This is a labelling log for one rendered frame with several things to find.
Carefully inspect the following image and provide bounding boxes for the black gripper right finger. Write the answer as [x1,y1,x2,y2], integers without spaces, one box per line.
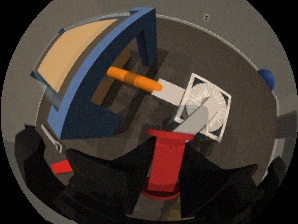
[178,143,258,218]

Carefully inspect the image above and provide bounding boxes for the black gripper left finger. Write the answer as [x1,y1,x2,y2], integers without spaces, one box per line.
[65,136,156,216]

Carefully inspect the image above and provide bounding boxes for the red flat bar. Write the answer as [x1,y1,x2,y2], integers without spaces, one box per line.
[51,160,72,173]

